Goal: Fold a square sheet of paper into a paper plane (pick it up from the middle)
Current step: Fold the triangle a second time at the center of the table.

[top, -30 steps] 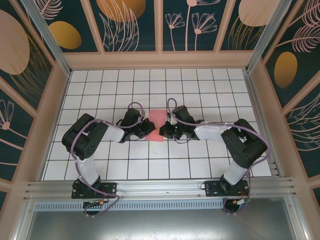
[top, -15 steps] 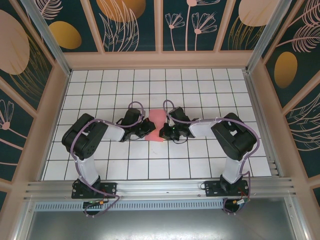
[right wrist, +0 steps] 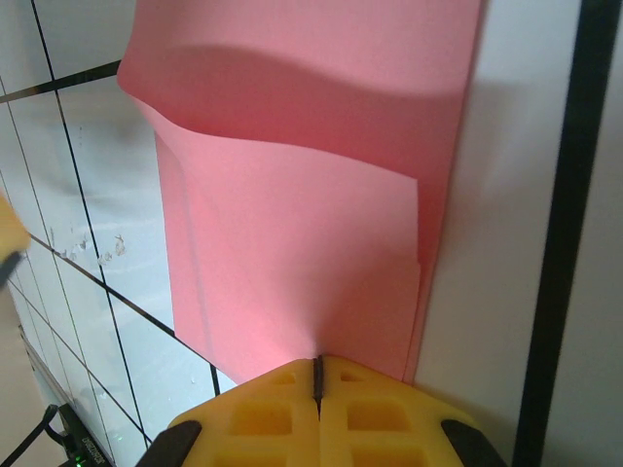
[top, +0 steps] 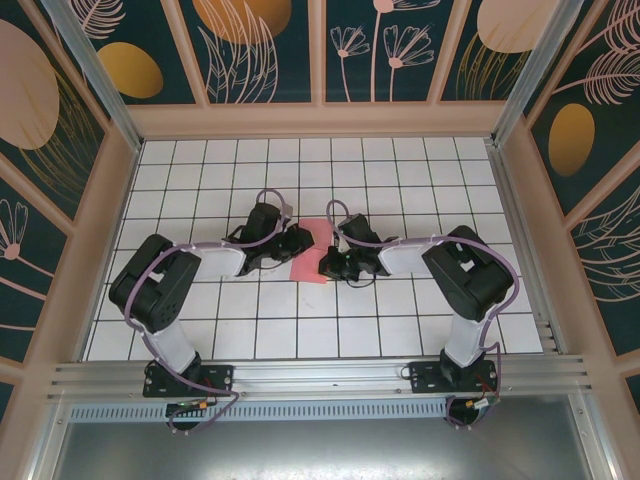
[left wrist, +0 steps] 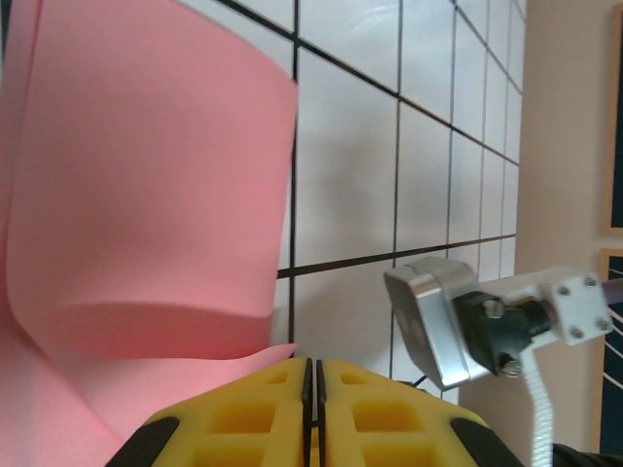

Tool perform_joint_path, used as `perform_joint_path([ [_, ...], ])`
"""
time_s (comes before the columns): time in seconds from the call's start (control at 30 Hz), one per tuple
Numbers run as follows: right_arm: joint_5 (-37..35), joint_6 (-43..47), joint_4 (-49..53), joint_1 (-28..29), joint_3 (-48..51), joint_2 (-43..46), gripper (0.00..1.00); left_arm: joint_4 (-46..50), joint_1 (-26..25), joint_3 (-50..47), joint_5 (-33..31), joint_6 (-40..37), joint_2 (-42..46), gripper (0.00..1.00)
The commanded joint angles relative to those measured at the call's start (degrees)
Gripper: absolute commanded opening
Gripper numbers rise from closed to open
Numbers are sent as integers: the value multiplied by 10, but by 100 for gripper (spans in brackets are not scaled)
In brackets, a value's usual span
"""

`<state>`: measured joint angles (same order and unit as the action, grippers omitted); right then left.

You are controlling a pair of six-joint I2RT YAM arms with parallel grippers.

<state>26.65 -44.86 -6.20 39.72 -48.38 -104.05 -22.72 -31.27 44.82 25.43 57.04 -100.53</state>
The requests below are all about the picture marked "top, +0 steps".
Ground pink square paper sheet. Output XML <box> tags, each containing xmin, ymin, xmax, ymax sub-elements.
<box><xmin>288</xmin><ymin>218</ymin><xmax>332</xmax><ymax>285</ymax></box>

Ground grey metal sheet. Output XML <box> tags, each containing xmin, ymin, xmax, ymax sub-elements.
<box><xmin>29</xmin><ymin>394</ymin><xmax>617</xmax><ymax>480</ymax></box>

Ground aluminium front rail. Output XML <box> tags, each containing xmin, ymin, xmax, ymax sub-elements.
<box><xmin>47</xmin><ymin>353</ymin><xmax>594</xmax><ymax>407</ymax></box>

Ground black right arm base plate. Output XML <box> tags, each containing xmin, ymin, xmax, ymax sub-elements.
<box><xmin>408</xmin><ymin>359</ymin><xmax>501</xmax><ymax>396</ymax></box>

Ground slotted grey cable duct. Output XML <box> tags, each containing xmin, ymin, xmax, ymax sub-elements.
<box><xmin>67</xmin><ymin>397</ymin><xmax>451</xmax><ymax>424</ymax></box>

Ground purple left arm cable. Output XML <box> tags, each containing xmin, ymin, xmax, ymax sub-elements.
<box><xmin>122</xmin><ymin>188</ymin><xmax>296</xmax><ymax>436</ymax></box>

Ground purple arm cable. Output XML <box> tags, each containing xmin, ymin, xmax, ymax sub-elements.
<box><xmin>122</xmin><ymin>188</ymin><xmax>296</xmax><ymax>436</ymax></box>
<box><xmin>326</xmin><ymin>198</ymin><xmax>521</xmax><ymax>431</ymax></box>

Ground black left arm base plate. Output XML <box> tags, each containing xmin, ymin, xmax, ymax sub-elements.
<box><xmin>143</xmin><ymin>363</ymin><xmax>236</xmax><ymax>399</ymax></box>

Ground aluminium side rail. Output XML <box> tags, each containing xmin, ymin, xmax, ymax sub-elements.
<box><xmin>486</xmin><ymin>143</ymin><xmax>570</xmax><ymax>357</ymax></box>

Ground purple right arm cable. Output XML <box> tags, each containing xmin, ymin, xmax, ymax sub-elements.
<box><xmin>326</xmin><ymin>198</ymin><xmax>521</xmax><ymax>431</ymax></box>

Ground aluminium corner post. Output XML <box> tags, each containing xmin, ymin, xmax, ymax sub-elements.
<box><xmin>40</xmin><ymin>0</ymin><xmax>145</xmax><ymax>152</ymax></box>
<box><xmin>489</xmin><ymin>0</ymin><xmax>602</xmax><ymax>149</ymax></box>

